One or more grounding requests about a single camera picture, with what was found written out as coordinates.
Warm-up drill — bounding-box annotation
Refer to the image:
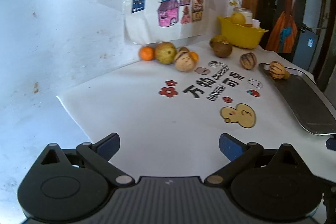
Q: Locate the brown kiwi fruit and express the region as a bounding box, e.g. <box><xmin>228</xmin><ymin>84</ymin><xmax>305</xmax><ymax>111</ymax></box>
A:
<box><xmin>213</xmin><ymin>42</ymin><xmax>232</xmax><ymax>58</ymax></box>

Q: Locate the small orange tangerine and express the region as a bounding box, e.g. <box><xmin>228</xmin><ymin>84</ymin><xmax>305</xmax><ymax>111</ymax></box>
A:
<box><xmin>138</xmin><ymin>47</ymin><xmax>155</xmax><ymax>61</ymax></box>
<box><xmin>189</xmin><ymin>52</ymin><xmax>199</xmax><ymax>63</ymax></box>

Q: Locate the green-yellow pear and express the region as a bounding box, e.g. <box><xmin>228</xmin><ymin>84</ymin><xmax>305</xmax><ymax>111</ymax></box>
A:
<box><xmin>210</xmin><ymin>35</ymin><xmax>228</xmax><ymax>48</ymax></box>

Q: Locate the large yellow-green pear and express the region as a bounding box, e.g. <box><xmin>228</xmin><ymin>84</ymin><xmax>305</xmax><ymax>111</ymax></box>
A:
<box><xmin>154</xmin><ymin>42</ymin><xmax>177</xmax><ymax>64</ymax></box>

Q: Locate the metal baking tray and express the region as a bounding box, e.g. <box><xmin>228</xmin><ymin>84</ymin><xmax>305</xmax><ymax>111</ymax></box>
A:
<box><xmin>259</xmin><ymin>63</ymin><xmax>335</xmax><ymax>136</ymax></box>

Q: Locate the white printed table mat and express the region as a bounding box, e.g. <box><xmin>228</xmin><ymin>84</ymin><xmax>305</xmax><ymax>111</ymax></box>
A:
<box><xmin>59</xmin><ymin>41</ymin><xmax>335</xmax><ymax>180</ymax></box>

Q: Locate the grey washing machine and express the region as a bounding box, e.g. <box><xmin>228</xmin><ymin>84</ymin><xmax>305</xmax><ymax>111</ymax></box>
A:
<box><xmin>292</xmin><ymin>30</ymin><xmax>318</xmax><ymax>71</ymax></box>

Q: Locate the yellow plastic bowl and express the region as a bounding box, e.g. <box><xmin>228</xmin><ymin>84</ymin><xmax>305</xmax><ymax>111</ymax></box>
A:
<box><xmin>218</xmin><ymin>16</ymin><xmax>268</xmax><ymax>49</ymax></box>

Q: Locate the small fruit behind pear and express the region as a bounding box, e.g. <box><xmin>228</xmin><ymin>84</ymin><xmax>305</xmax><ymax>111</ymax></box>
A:
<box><xmin>178</xmin><ymin>47</ymin><xmax>189</xmax><ymax>52</ymax></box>

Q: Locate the orange white foam cup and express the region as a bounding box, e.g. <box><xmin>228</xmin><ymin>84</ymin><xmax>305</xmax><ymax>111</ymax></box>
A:
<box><xmin>252</xmin><ymin>19</ymin><xmax>260</xmax><ymax>29</ymax></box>

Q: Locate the glass jar with flower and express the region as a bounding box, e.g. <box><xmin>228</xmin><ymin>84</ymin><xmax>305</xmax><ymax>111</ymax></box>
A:
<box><xmin>228</xmin><ymin>0</ymin><xmax>253</xmax><ymax>19</ymax></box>

